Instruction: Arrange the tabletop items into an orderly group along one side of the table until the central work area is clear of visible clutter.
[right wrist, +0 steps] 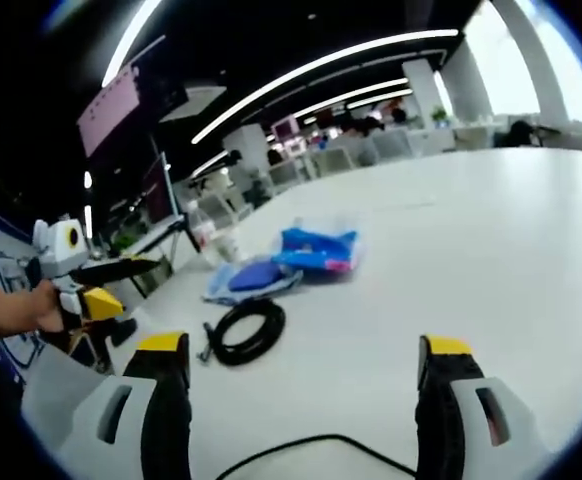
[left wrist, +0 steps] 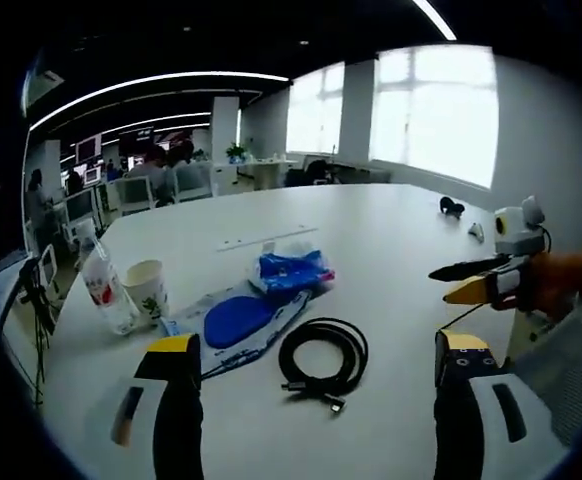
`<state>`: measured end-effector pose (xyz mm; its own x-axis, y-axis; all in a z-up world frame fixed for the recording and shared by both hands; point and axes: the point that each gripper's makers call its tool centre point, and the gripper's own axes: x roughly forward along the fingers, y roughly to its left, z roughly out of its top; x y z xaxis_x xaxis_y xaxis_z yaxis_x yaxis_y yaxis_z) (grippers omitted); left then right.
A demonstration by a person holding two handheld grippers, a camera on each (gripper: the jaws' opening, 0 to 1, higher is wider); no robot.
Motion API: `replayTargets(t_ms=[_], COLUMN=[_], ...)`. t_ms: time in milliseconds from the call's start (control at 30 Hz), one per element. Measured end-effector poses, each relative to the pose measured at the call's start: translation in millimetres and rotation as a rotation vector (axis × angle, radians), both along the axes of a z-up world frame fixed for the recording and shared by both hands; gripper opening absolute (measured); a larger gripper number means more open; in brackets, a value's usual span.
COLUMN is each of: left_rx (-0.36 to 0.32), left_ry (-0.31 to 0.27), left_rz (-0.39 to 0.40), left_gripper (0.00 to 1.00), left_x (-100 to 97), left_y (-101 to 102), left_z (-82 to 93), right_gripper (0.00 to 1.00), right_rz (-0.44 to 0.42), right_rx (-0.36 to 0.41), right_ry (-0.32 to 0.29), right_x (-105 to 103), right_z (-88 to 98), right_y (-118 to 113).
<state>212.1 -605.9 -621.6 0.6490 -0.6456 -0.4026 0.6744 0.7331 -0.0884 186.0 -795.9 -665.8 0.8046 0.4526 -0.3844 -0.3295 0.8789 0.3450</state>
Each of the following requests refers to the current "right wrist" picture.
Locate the wide window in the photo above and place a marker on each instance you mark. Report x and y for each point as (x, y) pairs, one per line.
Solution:
(511, 75)

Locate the blue wet wipes pack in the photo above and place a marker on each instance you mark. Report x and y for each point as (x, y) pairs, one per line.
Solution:
(251, 280)

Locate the person's left hand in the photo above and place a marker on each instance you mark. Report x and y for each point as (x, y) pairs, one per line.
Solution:
(43, 307)

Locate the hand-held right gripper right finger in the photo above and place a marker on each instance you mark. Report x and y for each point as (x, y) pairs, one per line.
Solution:
(441, 410)

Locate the blue white printed board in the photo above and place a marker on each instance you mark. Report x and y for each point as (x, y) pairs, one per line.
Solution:
(6, 270)

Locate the dark office chair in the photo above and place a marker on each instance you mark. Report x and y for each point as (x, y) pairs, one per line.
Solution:
(521, 134)

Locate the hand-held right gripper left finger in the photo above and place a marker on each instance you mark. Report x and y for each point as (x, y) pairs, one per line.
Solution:
(171, 400)

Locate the white table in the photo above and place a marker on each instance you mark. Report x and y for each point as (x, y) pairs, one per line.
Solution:
(421, 275)

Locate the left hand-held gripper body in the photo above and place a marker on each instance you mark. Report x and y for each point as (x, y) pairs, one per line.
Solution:
(63, 250)

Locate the long curved ceiling light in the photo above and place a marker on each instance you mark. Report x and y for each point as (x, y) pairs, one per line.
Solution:
(321, 57)

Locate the blue tissue pack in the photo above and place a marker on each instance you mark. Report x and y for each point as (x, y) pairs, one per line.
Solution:
(316, 250)

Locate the large wall screen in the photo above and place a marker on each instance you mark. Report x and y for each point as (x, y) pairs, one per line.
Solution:
(111, 110)

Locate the green potted plant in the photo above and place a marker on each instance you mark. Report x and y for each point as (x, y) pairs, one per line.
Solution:
(439, 115)

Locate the clear plastic water bottle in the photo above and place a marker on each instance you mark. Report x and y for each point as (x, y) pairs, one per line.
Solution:
(202, 230)

